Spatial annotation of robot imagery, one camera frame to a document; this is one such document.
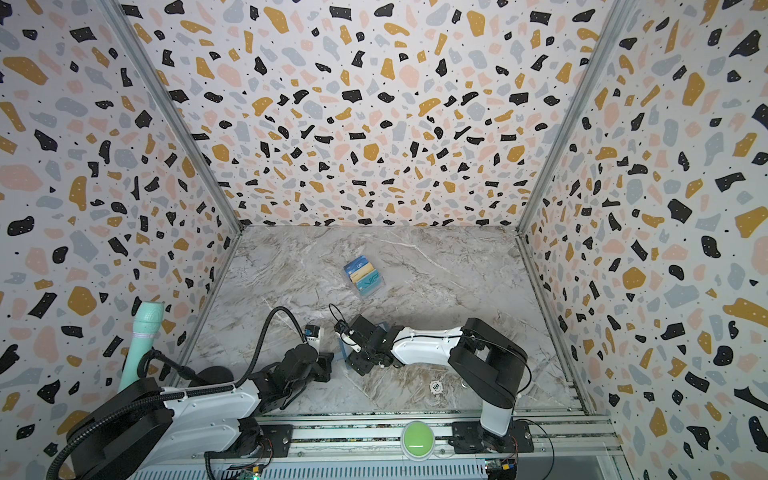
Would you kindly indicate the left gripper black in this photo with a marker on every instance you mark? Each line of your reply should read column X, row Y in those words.
column 326, row 360

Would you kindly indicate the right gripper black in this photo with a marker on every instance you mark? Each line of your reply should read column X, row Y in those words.
column 363, row 344

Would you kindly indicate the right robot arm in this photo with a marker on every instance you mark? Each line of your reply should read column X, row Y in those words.
column 491, row 365

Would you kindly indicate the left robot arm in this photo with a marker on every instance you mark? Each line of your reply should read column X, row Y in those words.
column 146, row 424

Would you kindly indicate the white poker chip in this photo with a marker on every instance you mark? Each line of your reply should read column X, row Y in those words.
column 436, row 387

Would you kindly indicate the green push button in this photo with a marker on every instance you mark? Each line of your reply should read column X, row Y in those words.
column 417, row 441

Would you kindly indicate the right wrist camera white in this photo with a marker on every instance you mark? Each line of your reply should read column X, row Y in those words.
column 343, row 330

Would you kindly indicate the mint green cylinder handle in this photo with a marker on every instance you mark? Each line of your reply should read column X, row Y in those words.
column 147, row 322

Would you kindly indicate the aluminium front rail frame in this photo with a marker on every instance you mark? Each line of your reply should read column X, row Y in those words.
column 566, row 445

